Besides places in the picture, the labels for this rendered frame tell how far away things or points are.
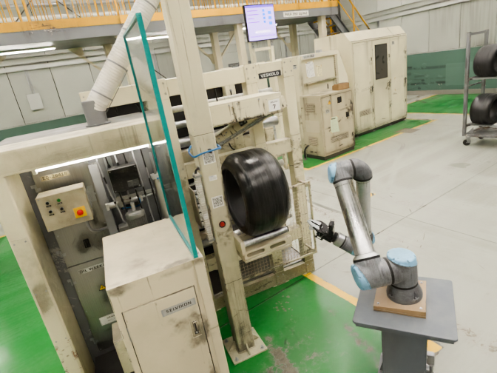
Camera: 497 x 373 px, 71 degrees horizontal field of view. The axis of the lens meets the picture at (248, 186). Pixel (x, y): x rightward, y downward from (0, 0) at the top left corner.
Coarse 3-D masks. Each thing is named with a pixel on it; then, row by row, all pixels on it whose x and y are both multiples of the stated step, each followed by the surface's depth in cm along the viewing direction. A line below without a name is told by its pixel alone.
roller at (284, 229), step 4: (280, 228) 237; (284, 228) 237; (268, 232) 234; (272, 232) 234; (276, 232) 235; (280, 232) 236; (284, 232) 237; (256, 236) 232; (260, 236) 231; (264, 236) 232; (268, 236) 233; (272, 236) 234; (248, 240) 229; (252, 240) 229; (256, 240) 230; (260, 240) 231; (264, 240) 232; (248, 244) 228; (252, 244) 230
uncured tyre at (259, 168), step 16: (240, 160) 218; (256, 160) 217; (272, 160) 219; (224, 176) 245; (240, 176) 212; (256, 176) 210; (272, 176) 213; (240, 192) 264; (256, 192) 208; (272, 192) 211; (288, 192) 218; (240, 208) 261; (256, 208) 210; (272, 208) 213; (288, 208) 220; (240, 224) 239; (256, 224) 216; (272, 224) 222
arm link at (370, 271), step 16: (336, 176) 202; (352, 176) 204; (352, 192) 199; (352, 208) 196; (352, 224) 195; (352, 240) 195; (368, 240) 192; (368, 256) 187; (352, 272) 196; (368, 272) 185; (384, 272) 185; (368, 288) 187
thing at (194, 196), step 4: (192, 188) 267; (192, 192) 255; (196, 192) 256; (192, 196) 259; (196, 196) 256; (192, 200) 264; (196, 200) 258; (192, 204) 269; (196, 204) 257; (196, 208) 259; (196, 212) 264; (200, 212) 275; (196, 216) 268; (200, 216) 261; (196, 220) 273; (200, 220) 263; (200, 224) 262
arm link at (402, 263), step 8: (400, 248) 194; (392, 256) 188; (400, 256) 187; (408, 256) 186; (392, 264) 186; (400, 264) 183; (408, 264) 183; (416, 264) 185; (392, 272) 185; (400, 272) 184; (408, 272) 184; (416, 272) 187; (392, 280) 185; (400, 280) 186; (408, 280) 186; (416, 280) 188
